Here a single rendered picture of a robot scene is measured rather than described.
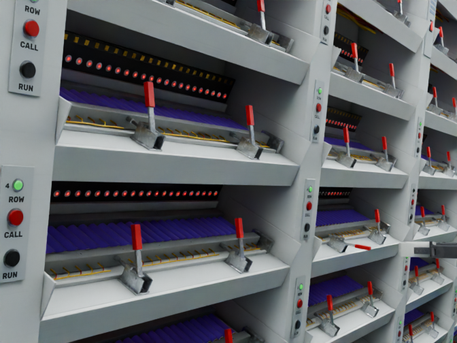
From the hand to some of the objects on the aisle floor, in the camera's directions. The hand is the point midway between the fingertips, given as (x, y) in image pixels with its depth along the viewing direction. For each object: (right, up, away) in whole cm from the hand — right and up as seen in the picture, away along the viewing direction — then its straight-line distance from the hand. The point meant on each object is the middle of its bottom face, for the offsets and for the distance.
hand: (417, 249), depth 133 cm
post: (-41, -74, -2) cm, 84 cm away
